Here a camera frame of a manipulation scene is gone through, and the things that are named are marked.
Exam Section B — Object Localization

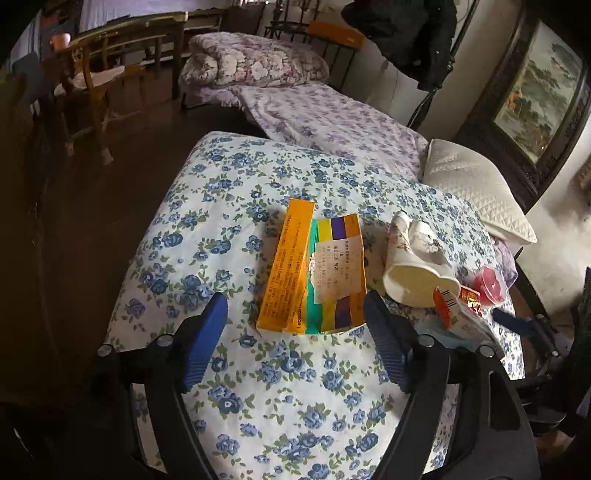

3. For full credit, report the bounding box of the wooden desk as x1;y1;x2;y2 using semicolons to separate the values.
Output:
69;8;224;100

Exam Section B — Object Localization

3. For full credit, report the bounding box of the red round container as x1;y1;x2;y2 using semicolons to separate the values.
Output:
474;265;507;306

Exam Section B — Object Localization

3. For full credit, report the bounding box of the purple floral cloth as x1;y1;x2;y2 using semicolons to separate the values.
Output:
492;237;519;288

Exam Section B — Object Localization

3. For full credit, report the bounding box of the white barcode box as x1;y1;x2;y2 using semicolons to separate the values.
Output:
433;288;505;359

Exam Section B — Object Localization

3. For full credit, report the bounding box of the orange cardboard box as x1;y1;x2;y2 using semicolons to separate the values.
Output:
256;199;367;335

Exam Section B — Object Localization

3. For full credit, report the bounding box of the blue floral bedsheet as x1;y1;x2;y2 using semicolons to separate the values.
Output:
107;132;496;479

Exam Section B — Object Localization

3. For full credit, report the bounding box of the framed landscape painting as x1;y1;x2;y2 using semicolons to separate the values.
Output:
454;1;590;211

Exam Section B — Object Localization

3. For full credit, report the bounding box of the wooden chair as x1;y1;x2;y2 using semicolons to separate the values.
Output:
50;28;146;165

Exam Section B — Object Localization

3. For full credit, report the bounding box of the dark hanging jacket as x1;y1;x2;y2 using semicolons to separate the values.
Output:
341;0;457;91

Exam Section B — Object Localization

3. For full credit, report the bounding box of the folded floral comforter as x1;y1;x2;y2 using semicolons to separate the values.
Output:
179;32;329;89

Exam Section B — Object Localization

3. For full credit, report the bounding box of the white quilted pillow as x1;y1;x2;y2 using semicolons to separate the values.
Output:
423;139;537;246

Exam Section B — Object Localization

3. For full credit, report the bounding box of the small red candy wrapper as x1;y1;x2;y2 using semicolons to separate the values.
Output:
459;286;482;316

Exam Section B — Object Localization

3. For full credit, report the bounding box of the cream paper cup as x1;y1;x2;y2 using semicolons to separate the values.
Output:
383;211;461;308

